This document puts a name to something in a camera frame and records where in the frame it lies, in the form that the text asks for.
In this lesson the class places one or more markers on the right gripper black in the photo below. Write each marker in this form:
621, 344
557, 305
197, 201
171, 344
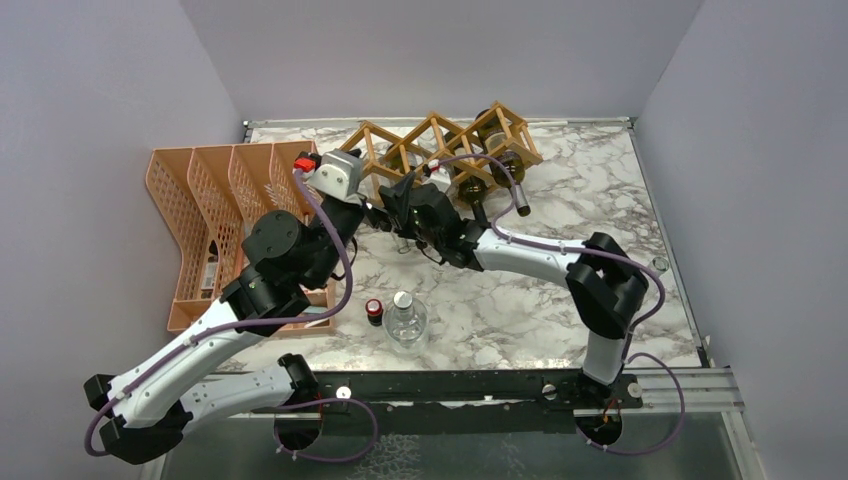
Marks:
408, 232

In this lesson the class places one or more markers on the peach plastic file organizer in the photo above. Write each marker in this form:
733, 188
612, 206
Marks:
210, 197

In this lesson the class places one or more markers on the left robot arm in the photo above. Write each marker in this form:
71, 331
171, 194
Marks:
296, 274

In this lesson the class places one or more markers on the round clear glass decanter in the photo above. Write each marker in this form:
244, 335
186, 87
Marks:
406, 324

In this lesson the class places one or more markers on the wooden lattice wine rack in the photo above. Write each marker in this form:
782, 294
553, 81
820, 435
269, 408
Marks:
384, 151

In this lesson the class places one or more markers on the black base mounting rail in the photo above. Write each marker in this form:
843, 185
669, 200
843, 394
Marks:
455, 402

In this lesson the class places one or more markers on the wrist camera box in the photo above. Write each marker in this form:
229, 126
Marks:
336, 173
436, 174

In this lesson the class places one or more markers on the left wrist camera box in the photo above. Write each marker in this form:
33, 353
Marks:
336, 173

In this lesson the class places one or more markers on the tall clear glass bottle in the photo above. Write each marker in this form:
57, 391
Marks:
418, 167

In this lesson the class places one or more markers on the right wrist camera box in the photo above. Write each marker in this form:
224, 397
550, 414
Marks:
436, 174

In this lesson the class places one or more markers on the green wine bottle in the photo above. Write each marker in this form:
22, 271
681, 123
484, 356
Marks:
473, 190
491, 135

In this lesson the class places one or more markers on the clear round glass bottle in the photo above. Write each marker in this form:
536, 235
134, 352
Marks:
403, 246

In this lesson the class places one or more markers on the small red capped jar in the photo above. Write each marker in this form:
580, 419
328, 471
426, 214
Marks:
374, 312

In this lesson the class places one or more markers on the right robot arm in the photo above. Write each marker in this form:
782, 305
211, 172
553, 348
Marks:
606, 286

